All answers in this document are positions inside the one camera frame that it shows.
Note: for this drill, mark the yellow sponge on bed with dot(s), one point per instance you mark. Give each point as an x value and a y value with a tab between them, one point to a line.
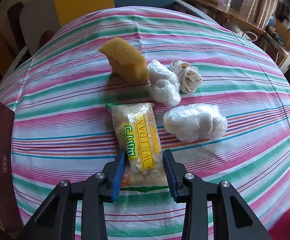
125	60

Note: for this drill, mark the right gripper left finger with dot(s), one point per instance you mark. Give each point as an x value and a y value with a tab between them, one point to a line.
55	218

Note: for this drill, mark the Weidan rice snack packet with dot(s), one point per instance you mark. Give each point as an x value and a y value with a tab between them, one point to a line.
137	133

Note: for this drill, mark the crumpled white plastic bag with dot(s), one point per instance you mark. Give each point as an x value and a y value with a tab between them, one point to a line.
164	84

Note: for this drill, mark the striped bed sheet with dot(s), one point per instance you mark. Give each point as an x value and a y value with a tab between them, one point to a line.
62	130

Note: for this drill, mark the striped window curtain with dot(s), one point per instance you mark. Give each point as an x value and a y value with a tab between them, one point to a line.
255	11

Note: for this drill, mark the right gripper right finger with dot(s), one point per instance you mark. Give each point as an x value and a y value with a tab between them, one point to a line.
232	216

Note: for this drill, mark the wooden shelf unit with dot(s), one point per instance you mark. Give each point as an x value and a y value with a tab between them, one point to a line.
276	43

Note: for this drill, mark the pink quilt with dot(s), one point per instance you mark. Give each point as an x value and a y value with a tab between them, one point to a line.
281	229

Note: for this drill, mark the grey yellow blue armchair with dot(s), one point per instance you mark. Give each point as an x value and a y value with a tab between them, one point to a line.
31	23

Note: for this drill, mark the wooden side table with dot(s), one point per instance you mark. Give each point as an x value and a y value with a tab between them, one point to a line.
222	13

